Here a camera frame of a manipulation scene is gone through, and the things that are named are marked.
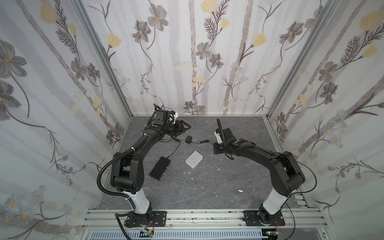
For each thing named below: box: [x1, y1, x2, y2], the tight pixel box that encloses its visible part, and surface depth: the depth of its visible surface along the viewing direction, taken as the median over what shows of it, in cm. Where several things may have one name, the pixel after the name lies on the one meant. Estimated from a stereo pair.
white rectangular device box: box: [185, 150, 204, 169], surface depth 95 cm
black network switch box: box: [149, 156, 171, 181], surface depth 92 cm
